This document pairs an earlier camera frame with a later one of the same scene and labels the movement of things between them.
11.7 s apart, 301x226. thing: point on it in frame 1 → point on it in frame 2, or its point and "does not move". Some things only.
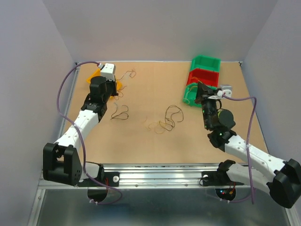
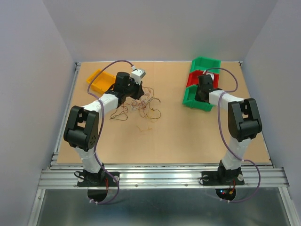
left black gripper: [114, 84] → [139, 91]
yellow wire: [186, 96] → [145, 129]
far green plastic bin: [212, 64] does not move
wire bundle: [166, 120] → [142, 104]
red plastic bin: [208, 77] does not move
